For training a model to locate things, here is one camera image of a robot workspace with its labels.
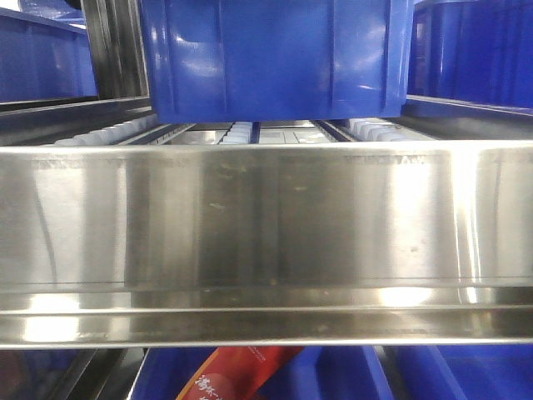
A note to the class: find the white roller conveyor track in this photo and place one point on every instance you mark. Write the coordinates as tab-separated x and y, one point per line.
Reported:
146	131

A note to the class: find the blue bin on rollers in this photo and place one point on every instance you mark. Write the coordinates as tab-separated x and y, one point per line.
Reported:
224	61

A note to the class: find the blue bin lower shelf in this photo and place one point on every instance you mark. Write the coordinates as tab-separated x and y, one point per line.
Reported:
358	372

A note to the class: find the large blue bin right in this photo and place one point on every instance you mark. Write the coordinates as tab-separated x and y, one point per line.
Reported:
474	51

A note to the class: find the large blue bin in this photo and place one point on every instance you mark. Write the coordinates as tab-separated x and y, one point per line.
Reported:
474	51
43	59

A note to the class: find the large blue bin left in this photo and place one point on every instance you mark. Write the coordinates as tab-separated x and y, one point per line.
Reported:
43	59

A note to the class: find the red printed package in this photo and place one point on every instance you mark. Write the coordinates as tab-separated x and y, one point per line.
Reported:
237	372

